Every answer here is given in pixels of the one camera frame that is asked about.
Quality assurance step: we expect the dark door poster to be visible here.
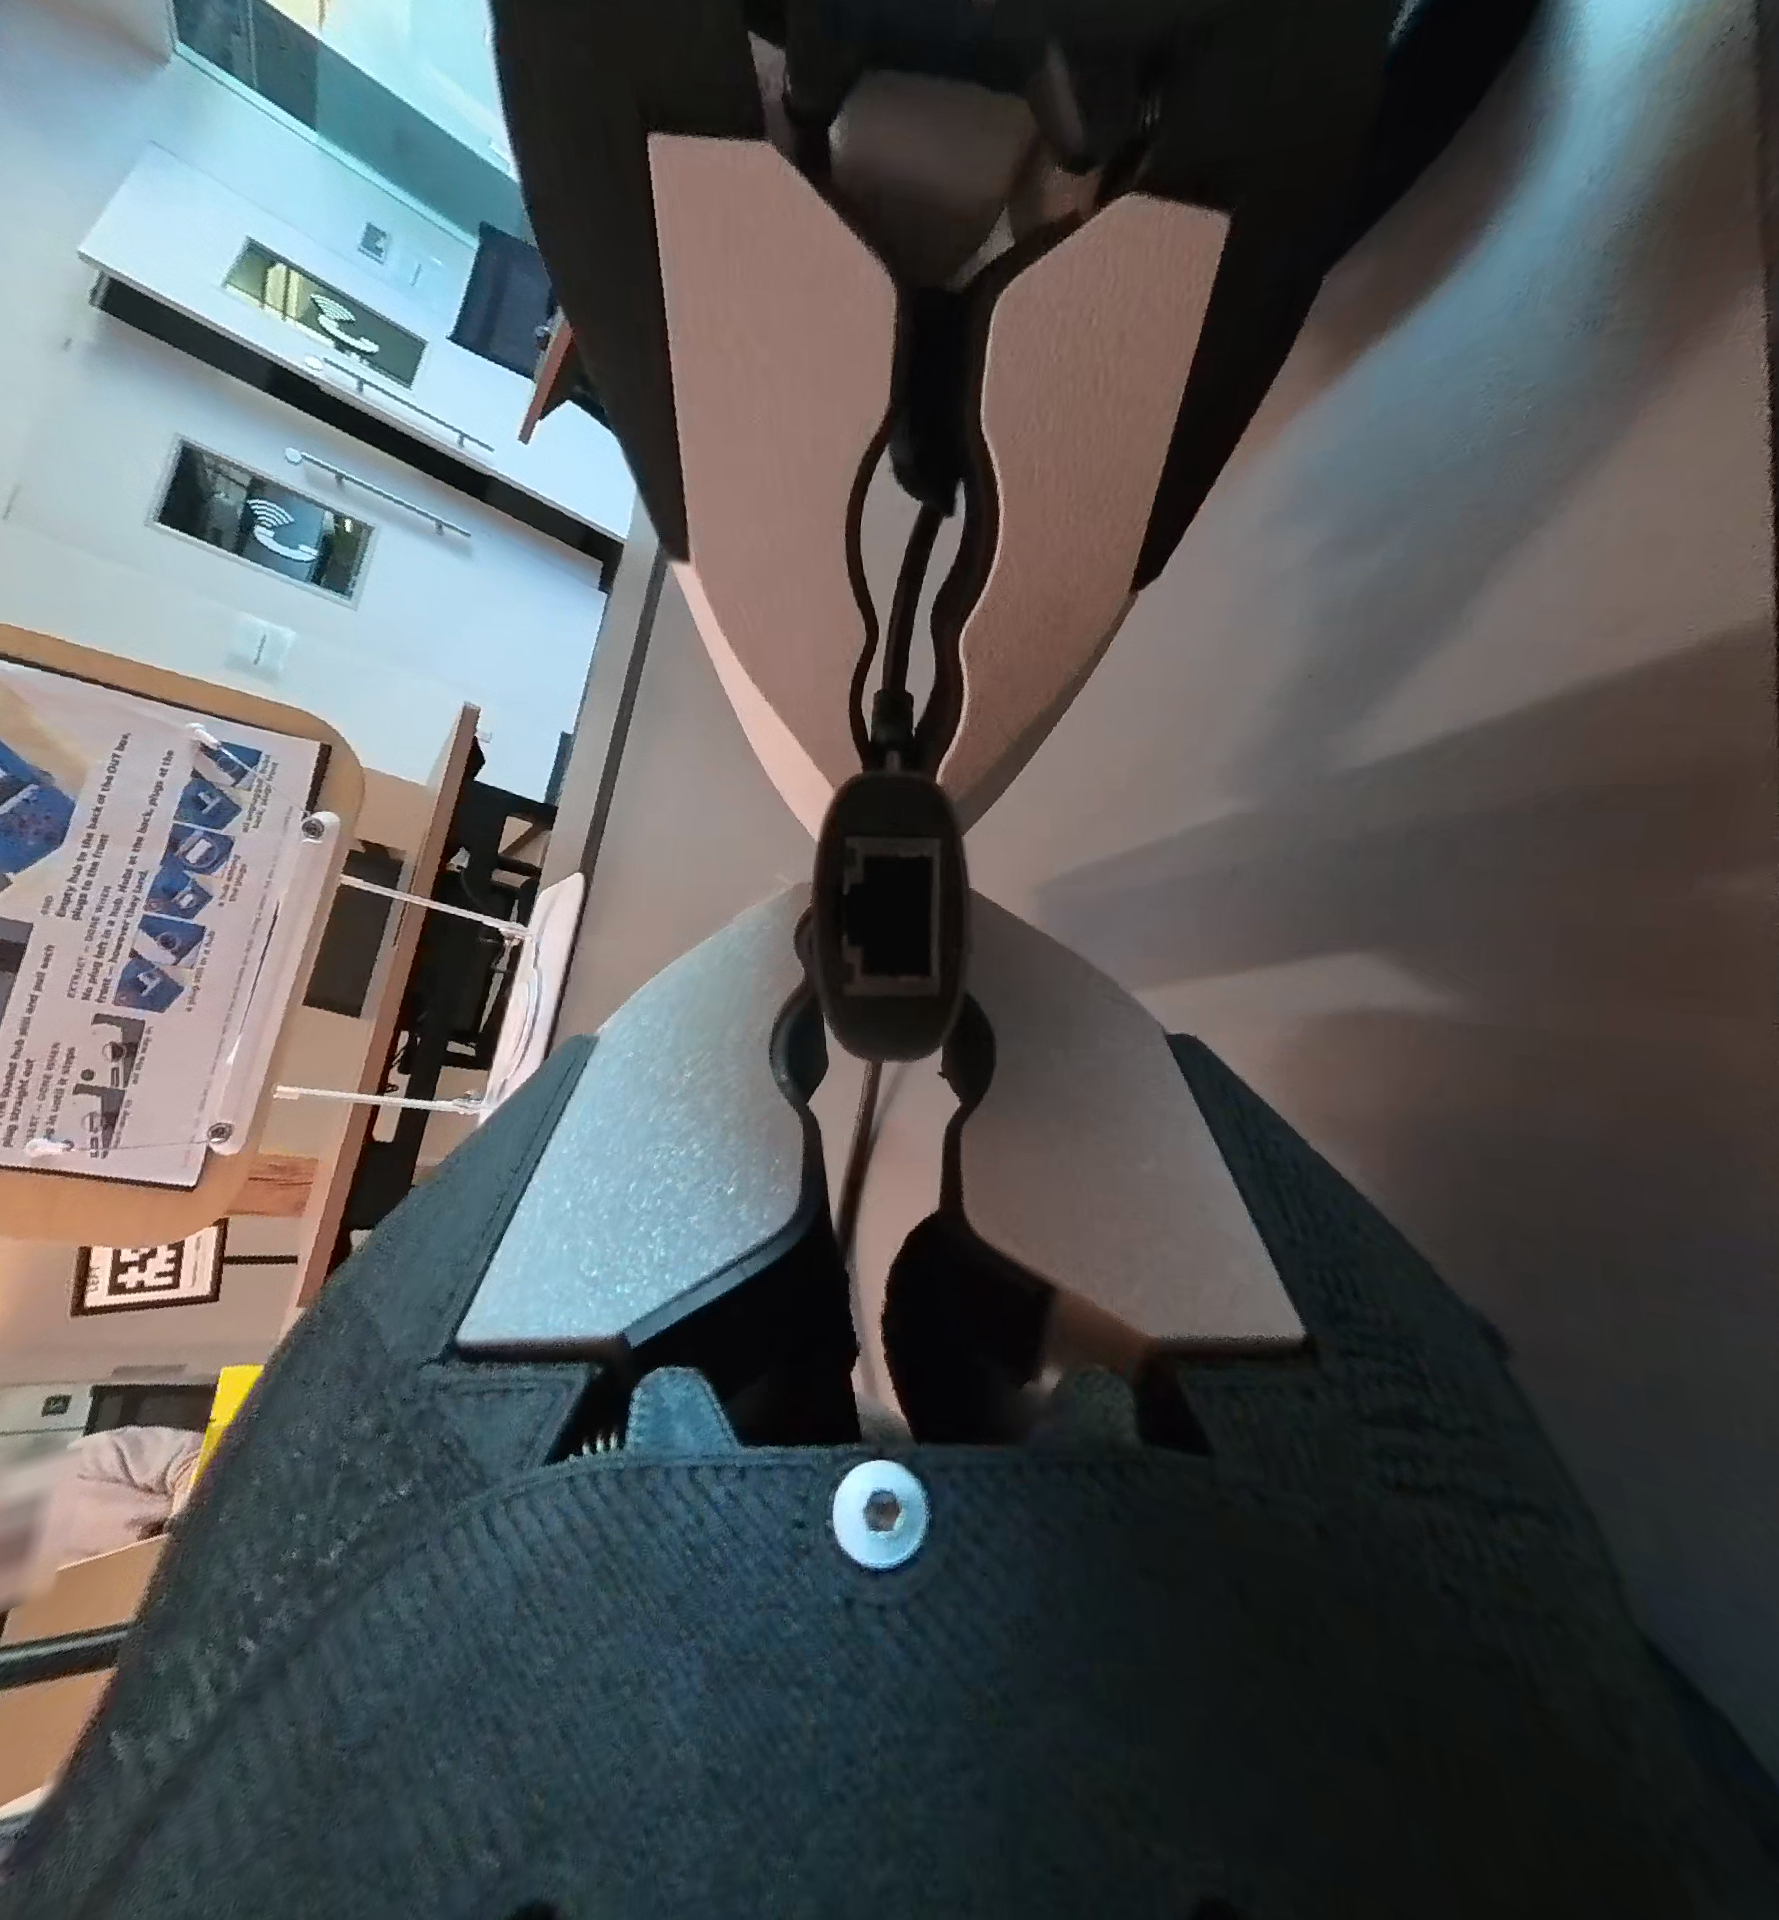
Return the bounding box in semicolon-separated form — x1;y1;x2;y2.
221;239;429;392

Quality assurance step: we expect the yellow plastic bin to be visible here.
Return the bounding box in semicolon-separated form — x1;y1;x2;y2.
208;1362;265;1504

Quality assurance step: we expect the long wooden desk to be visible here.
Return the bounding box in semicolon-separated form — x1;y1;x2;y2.
294;703;491;1310

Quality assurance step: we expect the wooden office desk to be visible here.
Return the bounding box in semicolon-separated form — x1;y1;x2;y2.
516;304;601;449

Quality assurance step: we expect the instruction sheet on stand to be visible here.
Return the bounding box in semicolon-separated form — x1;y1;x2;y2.
0;620;595;1236

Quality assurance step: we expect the black office chair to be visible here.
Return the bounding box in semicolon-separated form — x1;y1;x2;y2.
447;221;562;371

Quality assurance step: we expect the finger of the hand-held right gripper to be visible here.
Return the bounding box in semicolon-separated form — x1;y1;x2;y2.
646;131;917;831
938;192;1231;793

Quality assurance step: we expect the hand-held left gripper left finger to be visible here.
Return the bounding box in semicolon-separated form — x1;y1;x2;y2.
456;885;830;1362

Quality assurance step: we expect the black pole stand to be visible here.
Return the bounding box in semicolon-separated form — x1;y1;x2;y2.
0;1626;136;1708

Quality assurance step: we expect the printed tag card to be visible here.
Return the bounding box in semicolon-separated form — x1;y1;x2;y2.
71;1217;232;1320

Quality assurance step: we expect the thin black cable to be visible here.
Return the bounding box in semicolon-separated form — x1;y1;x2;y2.
840;285;988;776

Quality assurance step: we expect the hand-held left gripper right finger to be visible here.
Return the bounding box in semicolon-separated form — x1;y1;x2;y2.
940;885;1307;1368

